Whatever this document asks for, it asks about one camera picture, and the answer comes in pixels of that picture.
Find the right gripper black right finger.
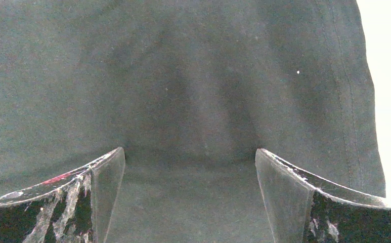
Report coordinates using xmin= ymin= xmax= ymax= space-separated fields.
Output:
xmin=255 ymin=148 xmax=391 ymax=242

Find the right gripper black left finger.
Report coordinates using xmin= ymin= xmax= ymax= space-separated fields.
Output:
xmin=0 ymin=147 xmax=125 ymax=242

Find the black t-shirt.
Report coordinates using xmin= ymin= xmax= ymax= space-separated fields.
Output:
xmin=0 ymin=1 xmax=386 ymax=242

